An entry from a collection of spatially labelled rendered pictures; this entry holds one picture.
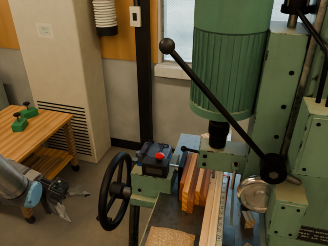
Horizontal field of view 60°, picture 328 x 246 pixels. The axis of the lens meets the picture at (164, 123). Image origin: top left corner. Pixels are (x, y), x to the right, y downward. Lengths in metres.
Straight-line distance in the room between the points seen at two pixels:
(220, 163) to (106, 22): 1.48
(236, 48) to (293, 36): 0.12
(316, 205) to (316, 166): 0.21
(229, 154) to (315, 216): 0.27
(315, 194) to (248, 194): 0.17
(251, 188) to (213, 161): 0.15
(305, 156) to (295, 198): 0.12
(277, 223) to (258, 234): 0.25
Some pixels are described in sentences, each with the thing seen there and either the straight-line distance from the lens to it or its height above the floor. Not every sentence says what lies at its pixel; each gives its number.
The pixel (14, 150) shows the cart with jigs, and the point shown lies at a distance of 1.99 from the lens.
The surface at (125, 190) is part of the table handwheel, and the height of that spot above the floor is 0.82.
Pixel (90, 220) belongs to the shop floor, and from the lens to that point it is 2.12.
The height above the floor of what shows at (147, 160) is 1.01.
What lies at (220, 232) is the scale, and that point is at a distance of 0.78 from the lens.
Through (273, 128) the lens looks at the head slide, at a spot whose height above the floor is 1.19.
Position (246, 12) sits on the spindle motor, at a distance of 0.64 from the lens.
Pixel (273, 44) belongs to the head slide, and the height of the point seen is 1.39.
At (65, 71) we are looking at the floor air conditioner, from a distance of 2.25.
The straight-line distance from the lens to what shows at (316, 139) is 0.64.
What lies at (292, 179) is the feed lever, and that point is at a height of 1.10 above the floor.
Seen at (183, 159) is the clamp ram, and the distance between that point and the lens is 0.92.
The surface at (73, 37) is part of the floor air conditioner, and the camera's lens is 2.11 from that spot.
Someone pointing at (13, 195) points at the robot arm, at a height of 0.89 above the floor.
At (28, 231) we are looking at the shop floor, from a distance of 2.19.
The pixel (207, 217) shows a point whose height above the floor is 0.94.
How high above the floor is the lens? 1.56
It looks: 30 degrees down
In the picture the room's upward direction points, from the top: straight up
